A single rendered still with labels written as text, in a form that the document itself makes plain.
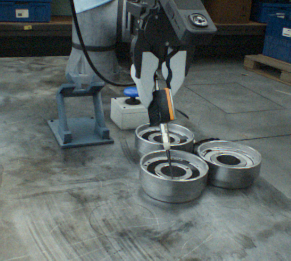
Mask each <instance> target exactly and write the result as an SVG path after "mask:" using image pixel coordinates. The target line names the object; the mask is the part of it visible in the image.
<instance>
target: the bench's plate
mask: <svg viewBox="0 0 291 261"><path fill-rule="evenodd" d="M69 57H70V56H47V57H0V164H1V165H3V167H4V173H3V175H2V176H1V177H0V261H291V198H290V197H288V196H287V195H286V194H283V192H281V191H280V190H278V189H277V188H276V187H274V186H273V184H271V183H270V182H269V181H268V180H266V179H265V178H263V177H262V176H260V175H258V177H257V178H256V179H254V182H253V183H252V185H250V186H248V187H246V188H242V189H226V188H221V191H222V194H221V196H220V197H219V198H218V199H217V200H215V201H213V202H209V203H206V204H187V203H186V202H178V204H176V203H175V202H165V201H161V200H157V199H155V198H153V197H151V196H149V195H148V194H147V193H146V192H145V191H144V189H143V185H142V184H141V183H140V181H139V162H140V158H141V157H140V156H139V155H138V153H137V149H136V148H135V147H127V146H134V141H135V130H136V129H131V130H120V128H119V127H118V126H117V125H116V124H115V122H114V121H113V120H112V119H111V99H112V98H122V97H129V96H126V95H124V90H125V89H126V88H136V85H135V86H128V87H117V86H112V85H110V84H108V85H105V87H104V88H103V89H101V90H100V93H101V101H102V104H103V112H104V116H105V125H106V127H107V128H108V129H109V130H110V136H111V137H112V138H113V139H114V143H112V144H101V145H95V146H84V147H77V148H76V147H72V148H60V146H59V144H58V141H57V140H56V138H55V136H54V134H53V132H52V130H51V129H50V127H49V125H48V122H47V120H53V119H59V116H58V111H57V102H56V93H57V91H58V89H59V88H60V86H61V84H68V83H69V82H68V80H67V79H66V77H65V70H66V66H67V64H68V60H69ZM64 101H65V109H66V118H67V119H68V118H83V117H95V112H94V104H93V96H83V97H64ZM174 113H175V117H176V118H177V119H176V120H175V121H173V122H171V123H172V124H175V125H180V126H184V127H186V128H187V129H189V130H190V131H191V132H192V133H193V134H194V140H195V141H197V140H200V139H205V138H211V136H209V135H208V134H207V133H205V132H204V131H203V130H201V129H200V128H198V127H197V126H196V125H195V124H193V122H191V121H190V120H189V119H187V118H186V117H185V116H183V115H182V114H181V113H179V112H178V111H177V110H175V109H174ZM27 137H34V138H27ZM41 138H42V139H41ZM45 139H46V140H45ZM49 141H50V142H49ZM51 142H52V144H53V145H54V150H53V145H52V144H51ZM121 147H122V148H121ZM117 148H118V149H117ZM116 149H117V150H116ZM52 150H53V151H52ZM114 150H115V151H114ZM51 151H52V152H51ZM113 151H114V152H113ZM112 152H113V153H112ZM49 153H50V154H49ZM111 153H112V156H111ZM47 154H48V155H47ZM41 156H42V157H41ZM31 158H34V159H31ZM21 181H22V182H21ZM223 193H224V194H223ZM107 202H112V204H107V205H104V206H100V205H103V204H106V203H107ZM136 204H138V205H141V206H143V207H145V208H147V209H148V210H150V211H151V212H152V213H153V215H154V216H155V220H156V224H155V227H154V228H153V230H152V231H151V232H149V233H148V234H146V235H144V236H142V237H139V238H134V239H114V238H109V237H106V236H103V235H101V234H98V233H97V232H96V231H94V230H93V229H92V228H91V226H90V225H89V219H88V218H89V214H90V213H91V211H92V210H93V209H95V208H96V207H98V206H100V207H99V208H97V209H96V210H95V211H94V212H93V213H92V214H91V217H90V221H91V223H92V226H93V227H94V228H95V229H96V230H97V231H98V232H100V233H102V234H104V235H107V236H110V237H115V238H132V237H137V236H140V235H143V234H145V233H147V232H148V231H149V230H150V229H151V228H152V226H153V216H152V214H151V213H150V212H149V211H148V210H147V209H145V208H143V207H141V206H138V205H136ZM107 251H108V252H107Z"/></svg>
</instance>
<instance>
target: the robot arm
mask: <svg viewBox="0 0 291 261"><path fill-rule="evenodd" d="M74 7H75V11H76V15H77V20H78V26H79V29H80V33H81V35H82V38H83V41H84V45H85V47H86V50H87V52H88V55H89V57H90V59H91V61H92V62H93V65H94V66H95V68H96V69H97V71H99V73H100V74H102V75H103V76H104V77H106V78H107V79H109V80H111V81H114V82H117V81H119V79H120V69H119V65H118V61H117V57H116V54H115V42H131V58H132V62H133V65H132V67H131V77H132V78H133V80H134V81H135V83H136V87H137V91H138V95H139V98H140V100H141V101H142V103H143V105H144V107H145V108H146V109H149V108H150V106H151V104H152V101H153V94H152V90H153V87H154V85H155V83H154V80H153V76H154V72H155V71H156V70H157V67H158V62H159V60H158V58H157V57H156V56H155V55H154V54H153V53H152V52H151V49H152V50H154V51H157V50H158V49H159V47H169V48H168V55H167V56H166V58H165V62H163V66H162V72H163V76H164V78H165V79H166V83H167V88H168V89H170V90H171V95H172V101H173V100H174V98H175V97H176V95H177V93H178V91H179V90H180V89H181V87H182V85H183V82H184V79H185V77H186V76H187V74H188V71H189V68H190V66H191V63H192V60H193V56H194V50H195V45H209V44H210V42H211V40H212V38H213V36H214V34H215V32H216V30H217V29H216V27H215V25H214V23H213V21H212V20H211V18H210V16H209V14H208V13H207V11H206V9H205V7H204V6H203V4H202V2H201V1H200V0H74ZM68 72H78V74H79V76H80V81H81V84H84V85H90V81H91V79H92V75H93V74H94V71H93V70H92V69H91V67H90V65H89V63H88V61H87V59H86V57H85V55H84V52H83V50H82V47H81V46H80V42H79V40H78V36H77V33H76V28H75V25H74V20H72V51H71V54H70V57H69V60H68V64H67V66H66V70H65V76H66V75H67V74H68Z"/></svg>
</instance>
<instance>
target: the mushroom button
mask: <svg viewBox="0 0 291 261"><path fill-rule="evenodd" d="M124 95H126V96H129V97H130V101H135V100H136V97H139V95H138V91H137V88H126V89H125V90H124Z"/></svg>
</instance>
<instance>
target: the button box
mask: <svg viewBox="0 0 291 261"><path fill-rule="evenodd" d="M111 119H112V120H113V121H114V122H115V124H116V125H117V126H118V127H119V128H120V130H131V129H136V128H137V127H139V126H141V125H144V124H147V123H149V115H148V109H146V108H145V107H144V105H143V103H142V101H141V100H140V98H139V97H136V100H135V101H130V97H122V98H112V99H111Z"/></svg>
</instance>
